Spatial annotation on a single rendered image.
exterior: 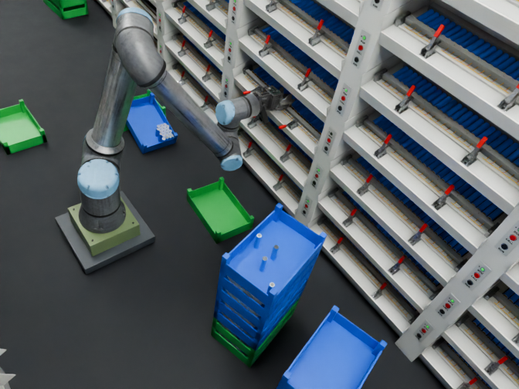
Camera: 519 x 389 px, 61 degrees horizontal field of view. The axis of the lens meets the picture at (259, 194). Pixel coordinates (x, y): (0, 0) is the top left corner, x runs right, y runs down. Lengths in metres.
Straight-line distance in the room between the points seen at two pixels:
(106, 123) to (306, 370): 1.12
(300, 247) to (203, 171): 1.00
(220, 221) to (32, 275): 0.84
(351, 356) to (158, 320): 0.77
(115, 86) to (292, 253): 0.84
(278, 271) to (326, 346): 0.30
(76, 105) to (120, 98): 1.15
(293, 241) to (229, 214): 0.71
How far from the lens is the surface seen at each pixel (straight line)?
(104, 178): 1.77
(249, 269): 1.42
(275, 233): 1.52
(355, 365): 1.54
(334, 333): 1.56
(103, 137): 1.82
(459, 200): 1.53
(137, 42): 1.44
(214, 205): 2.19
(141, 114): 2.58
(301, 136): 1.89
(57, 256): 2.08
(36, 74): 3.09
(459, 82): 1.34
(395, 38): 1.44
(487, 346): 1.80
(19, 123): 2.73
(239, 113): 1.77
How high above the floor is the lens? 1.68
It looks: 47 degrees down
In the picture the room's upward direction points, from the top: 12 degrees clockwise
